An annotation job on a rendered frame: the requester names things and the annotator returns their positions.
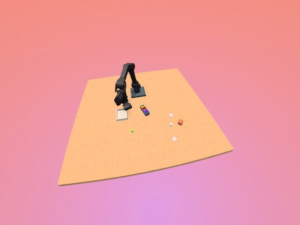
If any brown rectangular block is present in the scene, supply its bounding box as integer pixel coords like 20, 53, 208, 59
177, 119, 183, 126

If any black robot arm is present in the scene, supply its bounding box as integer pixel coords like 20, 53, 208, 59
114, 63, 141, 106

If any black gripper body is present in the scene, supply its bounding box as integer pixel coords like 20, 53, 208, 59
123, 95, 132, 110

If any white shallow square tray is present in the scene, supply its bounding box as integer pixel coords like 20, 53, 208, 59
116, 108, 128, 122

